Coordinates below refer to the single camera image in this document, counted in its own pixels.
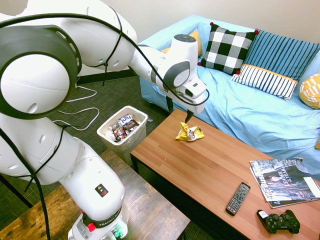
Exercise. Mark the dark brown snack wrapper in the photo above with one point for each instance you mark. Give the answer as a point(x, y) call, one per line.
point(131, 124)

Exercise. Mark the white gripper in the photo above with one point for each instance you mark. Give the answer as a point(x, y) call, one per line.
point(197, 104)

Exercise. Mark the light blue sofa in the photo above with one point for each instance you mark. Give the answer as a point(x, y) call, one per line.
point(237, 112)

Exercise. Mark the black remote control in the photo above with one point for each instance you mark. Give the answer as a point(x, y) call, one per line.
point(238, 198)

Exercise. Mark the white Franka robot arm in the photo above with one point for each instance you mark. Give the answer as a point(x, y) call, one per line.
point(32, 82)

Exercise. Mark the hint water bottle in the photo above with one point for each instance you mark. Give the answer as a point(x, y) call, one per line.
point(125, 120)

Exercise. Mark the wooden coffee table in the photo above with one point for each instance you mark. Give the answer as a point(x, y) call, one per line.
point(200, 170)

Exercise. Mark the blue striped pillow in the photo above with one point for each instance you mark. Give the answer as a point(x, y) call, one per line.
point(280, 55)

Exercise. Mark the white plastic trash bin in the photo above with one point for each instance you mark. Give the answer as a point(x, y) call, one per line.
point(135, 147)

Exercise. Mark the white navy striped pillow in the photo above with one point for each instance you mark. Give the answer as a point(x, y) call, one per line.
point(265, 81)

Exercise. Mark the plain mustard yellow pillow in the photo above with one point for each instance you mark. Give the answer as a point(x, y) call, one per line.
point(198, 42)

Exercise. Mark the rustic wooden robot table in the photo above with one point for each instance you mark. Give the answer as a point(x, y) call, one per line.
point(150, 205)

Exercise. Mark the magazine with white edge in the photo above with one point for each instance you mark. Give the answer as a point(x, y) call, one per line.
point(290, 203)

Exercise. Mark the brown orange candy wrapper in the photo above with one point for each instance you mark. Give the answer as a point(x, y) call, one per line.
point(118, 132)

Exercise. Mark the black game controller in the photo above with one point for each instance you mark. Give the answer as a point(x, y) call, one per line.
point(280, 222)

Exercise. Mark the yellow white patterned bolster pillow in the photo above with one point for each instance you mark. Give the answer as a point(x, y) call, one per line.
point(310, 91)

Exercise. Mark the yellow chip bag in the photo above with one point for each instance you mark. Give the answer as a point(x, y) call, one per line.
point(190, 132)

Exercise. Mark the black white checkered pillow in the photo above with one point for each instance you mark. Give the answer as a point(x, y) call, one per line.
point(226, 48)

